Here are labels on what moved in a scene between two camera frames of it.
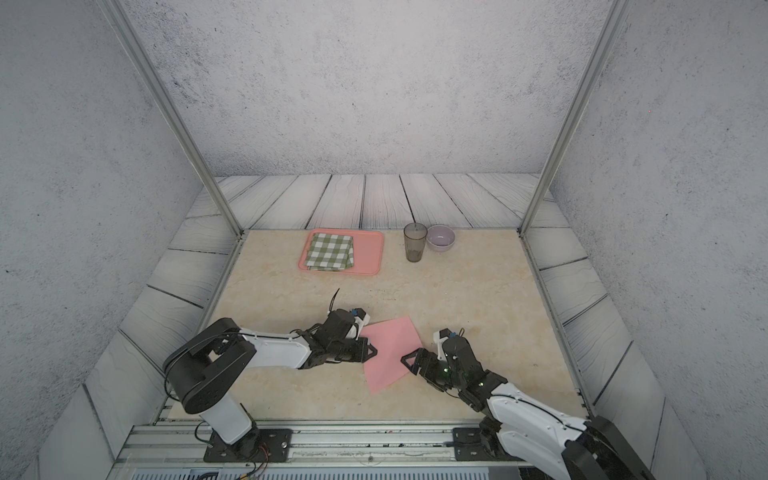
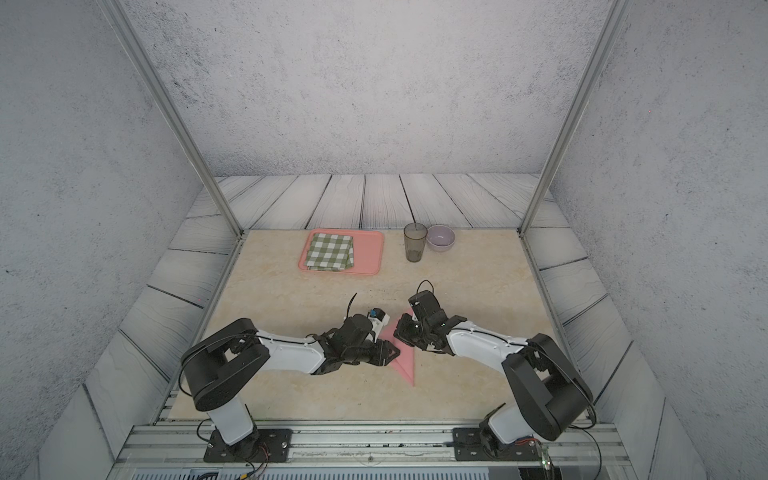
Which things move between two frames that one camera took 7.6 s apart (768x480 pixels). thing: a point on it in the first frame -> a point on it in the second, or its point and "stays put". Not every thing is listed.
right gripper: (426, 372) -> (401, 331)
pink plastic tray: (368, 251) stays put
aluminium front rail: (322, 452) stays put
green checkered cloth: (329, 251) stays put
